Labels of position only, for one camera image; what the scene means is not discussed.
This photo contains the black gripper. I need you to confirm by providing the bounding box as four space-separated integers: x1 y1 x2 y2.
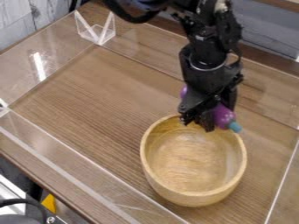
179 46 245 132

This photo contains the purple toy eggplant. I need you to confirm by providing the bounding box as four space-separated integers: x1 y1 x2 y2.
178 85 242 133

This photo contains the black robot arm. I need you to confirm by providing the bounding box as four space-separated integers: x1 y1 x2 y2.
103 0 245 132

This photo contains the brown wooden bowl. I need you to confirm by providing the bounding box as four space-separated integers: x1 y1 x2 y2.
139 115 249 207

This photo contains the yellow black device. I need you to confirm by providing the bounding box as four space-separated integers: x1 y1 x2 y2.
24 192 70 224

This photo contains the clear acrylic corner bracket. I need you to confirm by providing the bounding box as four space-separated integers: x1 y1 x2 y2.
74 11 116 46

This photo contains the clear acrylic barrier wall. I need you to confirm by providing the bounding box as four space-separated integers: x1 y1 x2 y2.
0 98 190 224

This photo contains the black cable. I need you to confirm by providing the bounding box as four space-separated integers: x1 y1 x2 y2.
0 198 51 222

